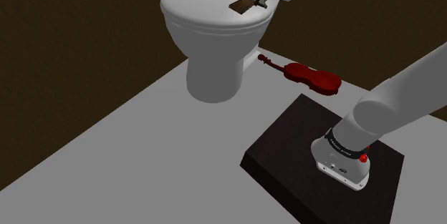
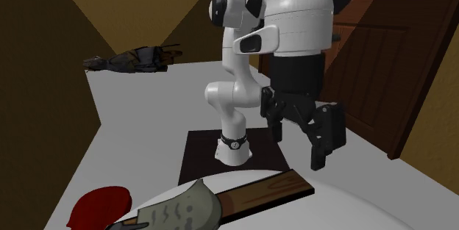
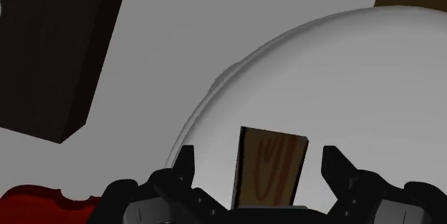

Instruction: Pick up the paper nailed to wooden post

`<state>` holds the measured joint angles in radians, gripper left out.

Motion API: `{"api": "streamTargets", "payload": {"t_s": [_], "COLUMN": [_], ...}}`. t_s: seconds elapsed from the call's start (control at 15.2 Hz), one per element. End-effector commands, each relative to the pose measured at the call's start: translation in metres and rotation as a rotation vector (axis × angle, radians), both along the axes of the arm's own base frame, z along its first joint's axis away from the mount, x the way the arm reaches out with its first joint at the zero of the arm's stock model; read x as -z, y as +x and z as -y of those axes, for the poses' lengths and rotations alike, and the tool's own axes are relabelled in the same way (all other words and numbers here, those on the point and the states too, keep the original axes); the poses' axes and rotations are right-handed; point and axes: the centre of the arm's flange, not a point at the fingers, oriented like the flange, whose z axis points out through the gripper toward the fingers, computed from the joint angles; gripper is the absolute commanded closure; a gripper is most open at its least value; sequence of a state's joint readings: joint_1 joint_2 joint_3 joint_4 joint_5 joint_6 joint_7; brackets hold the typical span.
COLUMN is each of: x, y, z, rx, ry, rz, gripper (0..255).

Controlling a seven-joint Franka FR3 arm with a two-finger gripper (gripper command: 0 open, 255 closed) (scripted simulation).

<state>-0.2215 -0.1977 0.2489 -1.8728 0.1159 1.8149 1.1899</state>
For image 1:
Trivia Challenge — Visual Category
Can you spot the white toilet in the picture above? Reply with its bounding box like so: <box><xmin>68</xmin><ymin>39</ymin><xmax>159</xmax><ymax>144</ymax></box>
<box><xmin>159</xmin><ymin>0</ymin><xmax>309</xmax><ymax>104</ymax></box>

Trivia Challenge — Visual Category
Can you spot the red violin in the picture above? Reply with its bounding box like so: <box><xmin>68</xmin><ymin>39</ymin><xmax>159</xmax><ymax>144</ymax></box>
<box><xmin>257</xmin><ymin>53</ymin><xmax>342</xmax><ymax>97</ymax></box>

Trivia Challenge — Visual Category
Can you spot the dark robot stand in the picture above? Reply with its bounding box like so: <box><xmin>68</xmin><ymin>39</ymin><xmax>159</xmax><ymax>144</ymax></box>
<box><xmin>239</xmin><ymin>92</ymin><xmax>405</xmax><ymax>224</ymax></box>

